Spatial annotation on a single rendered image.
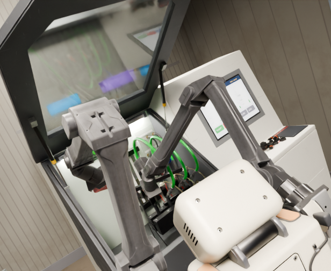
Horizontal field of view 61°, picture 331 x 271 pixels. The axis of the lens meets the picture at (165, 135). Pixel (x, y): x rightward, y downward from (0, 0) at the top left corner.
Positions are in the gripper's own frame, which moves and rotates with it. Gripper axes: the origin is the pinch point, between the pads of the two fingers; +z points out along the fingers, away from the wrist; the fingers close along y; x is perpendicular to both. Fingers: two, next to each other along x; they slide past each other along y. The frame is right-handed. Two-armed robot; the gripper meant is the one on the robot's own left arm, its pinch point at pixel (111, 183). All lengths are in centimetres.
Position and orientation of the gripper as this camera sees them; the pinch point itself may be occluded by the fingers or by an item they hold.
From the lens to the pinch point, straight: 114.7
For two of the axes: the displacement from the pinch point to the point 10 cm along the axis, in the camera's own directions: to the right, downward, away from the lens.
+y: -8.1, 5.7, 1.5
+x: 4.0, 7.3, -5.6
